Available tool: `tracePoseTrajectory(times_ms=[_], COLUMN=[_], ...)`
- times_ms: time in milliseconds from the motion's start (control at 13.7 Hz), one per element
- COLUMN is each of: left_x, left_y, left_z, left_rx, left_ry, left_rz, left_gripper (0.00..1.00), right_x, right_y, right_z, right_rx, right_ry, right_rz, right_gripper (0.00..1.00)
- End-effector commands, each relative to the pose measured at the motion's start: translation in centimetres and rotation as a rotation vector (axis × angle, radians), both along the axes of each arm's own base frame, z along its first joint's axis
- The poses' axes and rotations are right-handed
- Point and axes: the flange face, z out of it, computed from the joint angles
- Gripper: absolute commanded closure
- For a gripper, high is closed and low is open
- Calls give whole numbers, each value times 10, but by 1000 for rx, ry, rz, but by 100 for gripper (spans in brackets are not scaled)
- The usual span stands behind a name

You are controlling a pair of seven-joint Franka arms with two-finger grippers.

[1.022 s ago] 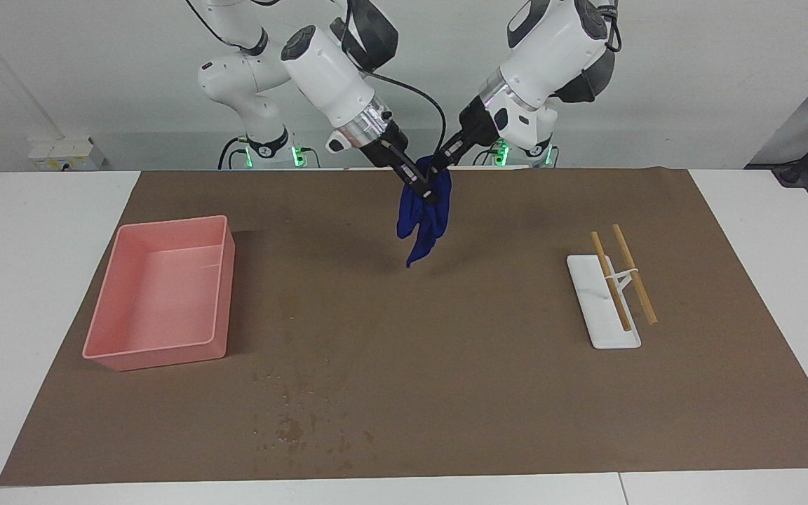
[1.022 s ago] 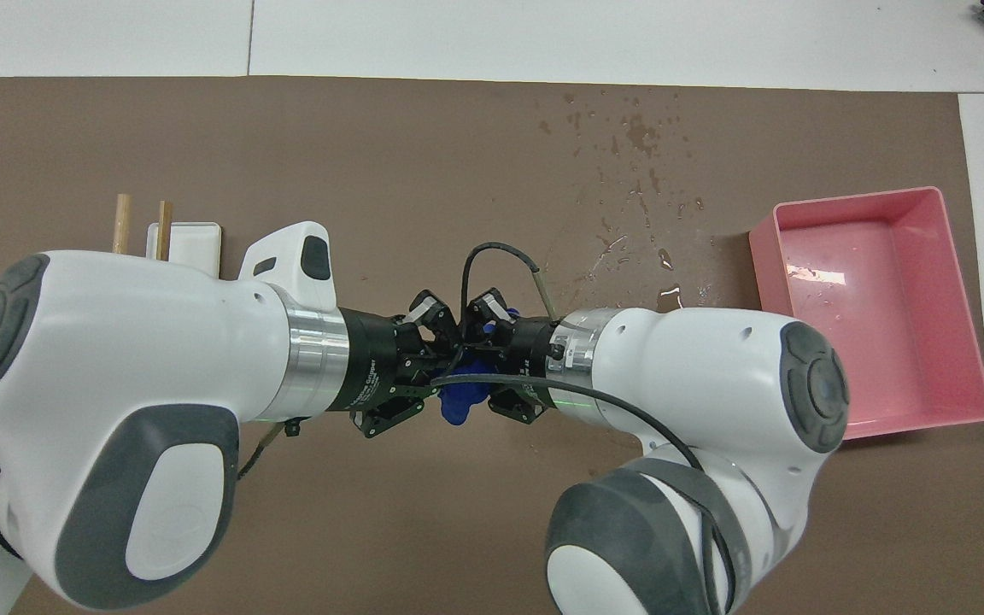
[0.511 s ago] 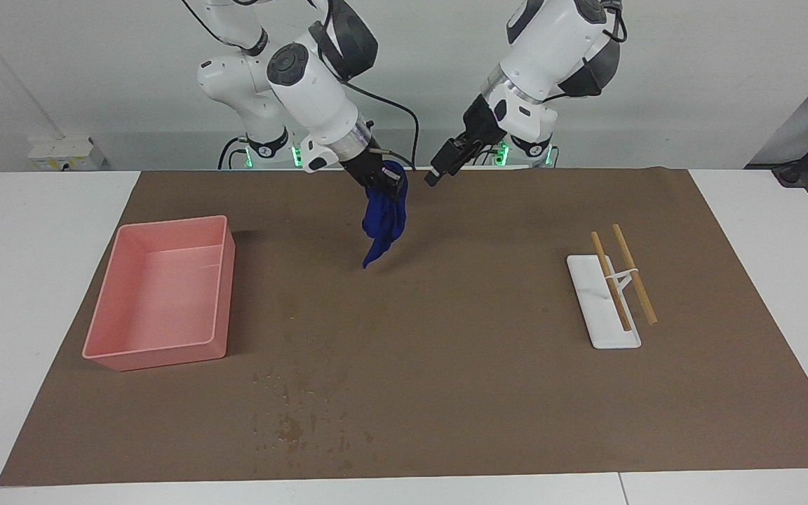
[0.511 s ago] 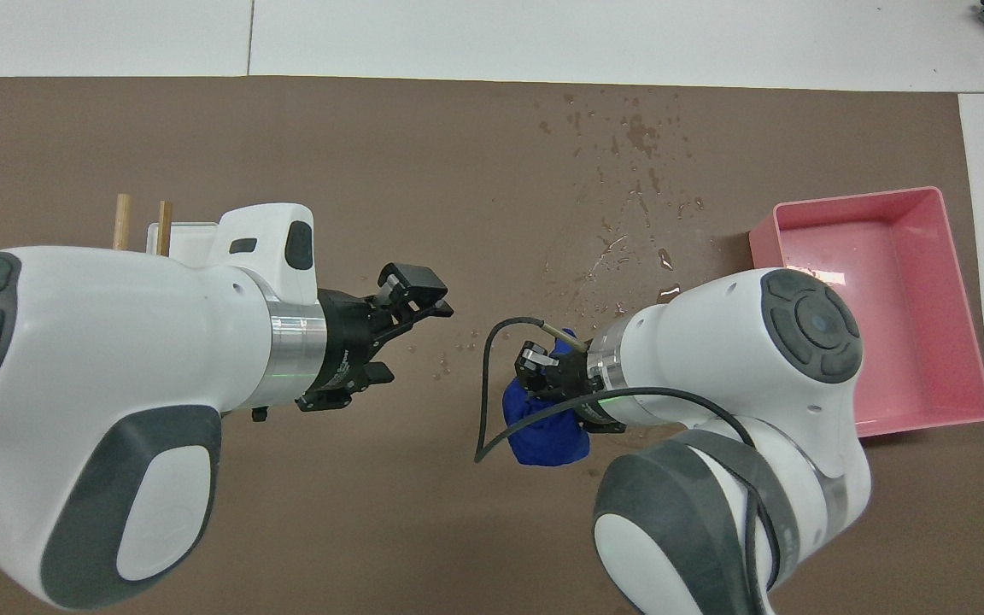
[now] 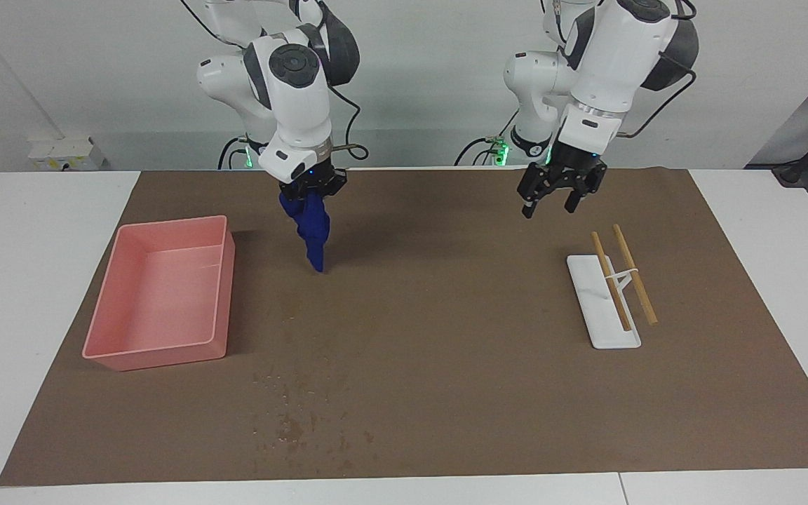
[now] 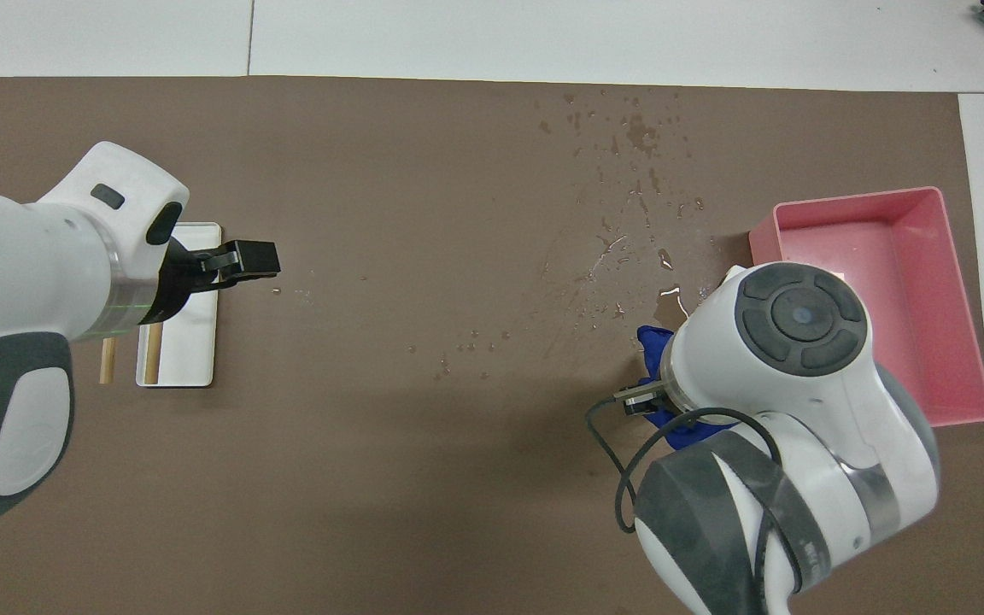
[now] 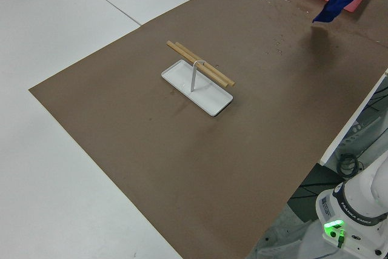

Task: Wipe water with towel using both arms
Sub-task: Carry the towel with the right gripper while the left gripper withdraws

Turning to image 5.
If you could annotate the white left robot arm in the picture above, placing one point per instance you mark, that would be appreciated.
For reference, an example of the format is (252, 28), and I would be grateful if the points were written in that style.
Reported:
(607, 63)

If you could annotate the black stand with pole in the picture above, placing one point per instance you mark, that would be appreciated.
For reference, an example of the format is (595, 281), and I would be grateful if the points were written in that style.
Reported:
(790, 172)

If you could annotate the wooden dowel rod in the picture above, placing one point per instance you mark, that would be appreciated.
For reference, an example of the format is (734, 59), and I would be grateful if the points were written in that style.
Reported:
(637, 280)
(614, 291)

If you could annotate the white power strip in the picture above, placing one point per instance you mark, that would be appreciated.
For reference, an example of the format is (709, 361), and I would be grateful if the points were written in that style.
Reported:
(67, 154)

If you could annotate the pink plastic bin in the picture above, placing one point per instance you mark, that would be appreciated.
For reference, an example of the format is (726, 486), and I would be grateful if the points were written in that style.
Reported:
(151, 301)

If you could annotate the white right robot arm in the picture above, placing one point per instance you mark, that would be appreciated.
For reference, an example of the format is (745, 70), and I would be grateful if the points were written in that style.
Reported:
(299, 105)

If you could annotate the brown table mat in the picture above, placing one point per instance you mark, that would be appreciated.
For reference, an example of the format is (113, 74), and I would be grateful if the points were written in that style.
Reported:
(446, 315)

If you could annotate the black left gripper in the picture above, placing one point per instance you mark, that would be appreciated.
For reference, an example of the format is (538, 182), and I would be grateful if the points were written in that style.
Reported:
(572, 163)

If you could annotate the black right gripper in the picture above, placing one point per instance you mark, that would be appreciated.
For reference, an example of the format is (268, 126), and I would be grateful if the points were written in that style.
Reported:
(316, 179)

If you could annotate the blue towel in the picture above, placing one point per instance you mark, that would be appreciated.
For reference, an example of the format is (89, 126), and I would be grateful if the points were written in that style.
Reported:
(313, 231)

